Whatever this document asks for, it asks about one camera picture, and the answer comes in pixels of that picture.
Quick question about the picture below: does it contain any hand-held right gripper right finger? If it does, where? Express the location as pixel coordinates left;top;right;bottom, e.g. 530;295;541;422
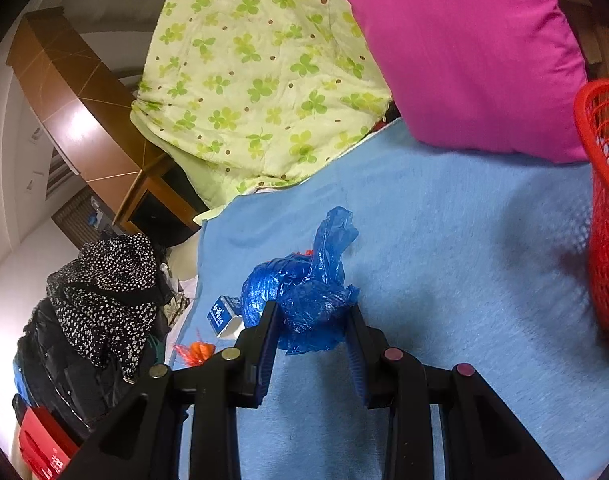
347;305;565;480

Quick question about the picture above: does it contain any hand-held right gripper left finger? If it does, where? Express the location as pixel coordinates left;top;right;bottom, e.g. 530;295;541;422
62;300;281;480

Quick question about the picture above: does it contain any blue plastic bag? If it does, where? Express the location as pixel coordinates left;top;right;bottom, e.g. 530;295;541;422
241;206;360;356

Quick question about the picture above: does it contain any red mesh basket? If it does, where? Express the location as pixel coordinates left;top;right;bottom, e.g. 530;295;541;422
573;79;609;357

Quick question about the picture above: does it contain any blue and white carton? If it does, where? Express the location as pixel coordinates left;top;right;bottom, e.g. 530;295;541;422
206;296;246;339

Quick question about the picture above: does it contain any orange wrapper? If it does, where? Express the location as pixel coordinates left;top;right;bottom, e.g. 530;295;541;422
173;341;216;368

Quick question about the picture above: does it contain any light blue blanket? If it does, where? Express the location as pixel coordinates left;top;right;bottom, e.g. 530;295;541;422
164;117;609;480

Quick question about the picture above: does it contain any black white-dotted garment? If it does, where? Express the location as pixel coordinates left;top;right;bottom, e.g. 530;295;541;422
47;233;161;380

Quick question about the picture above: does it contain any black jacket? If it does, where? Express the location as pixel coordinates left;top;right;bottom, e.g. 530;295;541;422
13;300;161;443

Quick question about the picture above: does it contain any red storage box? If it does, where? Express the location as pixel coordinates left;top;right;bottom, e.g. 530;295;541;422
15;404;81;480

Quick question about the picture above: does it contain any green clover print quilt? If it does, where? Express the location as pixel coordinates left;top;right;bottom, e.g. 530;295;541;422
130;0;393;208

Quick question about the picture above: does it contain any wooden cabinet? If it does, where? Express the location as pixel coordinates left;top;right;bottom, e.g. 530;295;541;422
7;7;205;242

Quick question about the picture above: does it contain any magenta pillow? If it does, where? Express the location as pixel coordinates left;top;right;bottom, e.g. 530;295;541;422
329;0;591;164

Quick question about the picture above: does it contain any wooden headboard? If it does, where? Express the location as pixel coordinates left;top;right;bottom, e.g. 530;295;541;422
555;0;609;83

